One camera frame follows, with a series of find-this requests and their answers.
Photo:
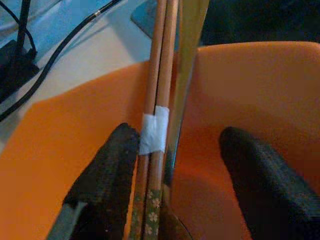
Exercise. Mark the black power adapter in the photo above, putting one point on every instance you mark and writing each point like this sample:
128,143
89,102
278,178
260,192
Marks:
15,70

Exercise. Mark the white tape strip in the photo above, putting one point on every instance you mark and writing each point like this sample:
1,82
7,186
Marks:
153,132

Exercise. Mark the metal spoon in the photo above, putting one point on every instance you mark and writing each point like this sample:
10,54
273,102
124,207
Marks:
186,62

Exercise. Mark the orange angular bowl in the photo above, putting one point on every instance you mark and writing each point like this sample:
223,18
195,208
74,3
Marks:
250,100

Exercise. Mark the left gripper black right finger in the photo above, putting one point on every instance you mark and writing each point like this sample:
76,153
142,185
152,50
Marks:
270,195

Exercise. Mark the wooden chopstick flower print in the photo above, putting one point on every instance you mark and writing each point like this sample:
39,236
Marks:
151,87
166,82

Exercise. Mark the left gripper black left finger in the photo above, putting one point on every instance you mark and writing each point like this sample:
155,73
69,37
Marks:
105,180

